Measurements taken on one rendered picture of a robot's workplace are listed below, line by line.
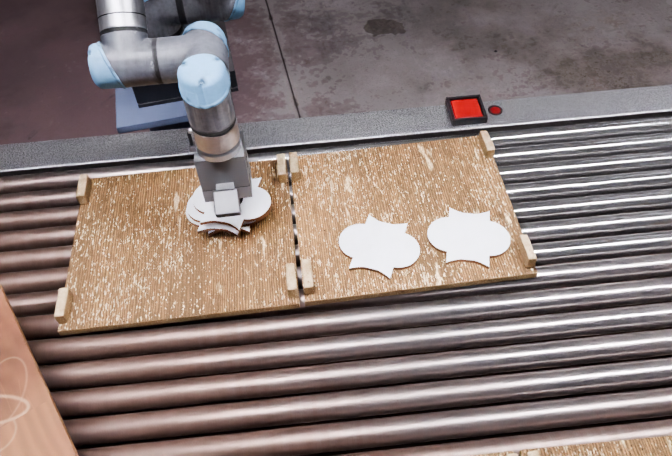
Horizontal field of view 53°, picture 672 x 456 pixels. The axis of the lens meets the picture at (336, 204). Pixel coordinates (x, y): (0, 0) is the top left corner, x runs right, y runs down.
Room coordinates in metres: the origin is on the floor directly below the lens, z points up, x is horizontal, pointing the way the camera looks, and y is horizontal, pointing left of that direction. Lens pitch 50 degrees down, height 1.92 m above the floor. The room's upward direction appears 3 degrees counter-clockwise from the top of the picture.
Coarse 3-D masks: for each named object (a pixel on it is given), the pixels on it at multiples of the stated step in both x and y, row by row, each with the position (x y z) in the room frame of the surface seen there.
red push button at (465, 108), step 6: (450, 102) 1.12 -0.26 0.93; (456, 102) 1.12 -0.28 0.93; (462, 102) 1.11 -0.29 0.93; (468, 102) 1.11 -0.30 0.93; (474, 102) 1.11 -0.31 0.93; (456, 108) 1.10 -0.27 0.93; (462, 108) 1.09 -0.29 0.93; (468, 108) 1.09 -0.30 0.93; (474, 108) 1.09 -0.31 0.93; (456, 114) 1.08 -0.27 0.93; (462, 114) 1.08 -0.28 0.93; (468, 114) 1.07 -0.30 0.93; (474, 114) 1.07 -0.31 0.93; (480, 114) 1.07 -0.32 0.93
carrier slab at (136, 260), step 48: (96, 192) 0.90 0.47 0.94; (144, 192) 0.89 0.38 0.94; (192, 192) 0.89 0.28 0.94; (288, 192) 0.87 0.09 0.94; (96, 240) 0.78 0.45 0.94; (144, 240) 0.77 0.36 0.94; (192, 240) 0.77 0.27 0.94; (240, 240) 0.76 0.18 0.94; (288, 240) 0.75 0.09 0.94; (96, 288) 0.67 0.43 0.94; (144, 288) 0.67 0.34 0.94; (192, 288) 0.66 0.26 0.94; (240, 288) 0.65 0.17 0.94
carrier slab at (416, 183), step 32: (320, 160) 0.95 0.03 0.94; (352, 160) 0.95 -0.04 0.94; (384, 160) 0.94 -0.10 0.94; (416, 160) 0.94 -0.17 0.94; (448, 160) 0.94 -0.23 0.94; (480, 160) 0.93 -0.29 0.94; (320, 192) 0.87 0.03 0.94; (352, 192) 0.86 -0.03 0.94; (384, 192) 0.86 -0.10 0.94; (416, 192) 0.85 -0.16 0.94; (448, 192) 0.85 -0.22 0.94; (480, 192) 0.85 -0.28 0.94; (320, 224) 0.79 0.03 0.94; (352, 224) 0.78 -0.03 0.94; (416, 224) 0.78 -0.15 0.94; (512, 224) 0.76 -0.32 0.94; (320, 256) 0.71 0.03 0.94; (512, 256) 0.69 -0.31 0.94; (320, 288) 0.65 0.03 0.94; (352, 288) 0.64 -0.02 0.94; (384, 288) 0.64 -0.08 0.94; (416, 288) 0.64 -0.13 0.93
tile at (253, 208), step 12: (252, 180) 0.86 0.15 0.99; (252, 192) 0.83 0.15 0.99; (264, 192) 0.83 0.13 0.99; (204, 204) 0.81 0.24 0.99; (240, 204) 0.80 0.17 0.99; (252, 204) 0.80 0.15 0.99; (264, 204) 0.80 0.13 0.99; (204, 216) 0.78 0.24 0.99; (240, 216) 0.77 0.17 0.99; (252, 216) 0.77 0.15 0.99; (240, 228) 0.75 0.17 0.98
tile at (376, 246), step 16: (368, 224) 0.78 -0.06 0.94; (384, 224) 0.77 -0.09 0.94; (400, 224) 0.77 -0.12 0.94; (352, 240) 0.74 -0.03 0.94; (368, 240) 0.74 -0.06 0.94; (384, 240) 0.74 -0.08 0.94; (400, 240) 0.73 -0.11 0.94; (352, 256) 0.70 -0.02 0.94; (368, 256) 0.70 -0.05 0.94; (384, 256) 0.70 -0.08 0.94; (400, 256) 0.70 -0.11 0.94; (416, 256) 0.70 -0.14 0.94; (384, 272) 0.67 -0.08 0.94
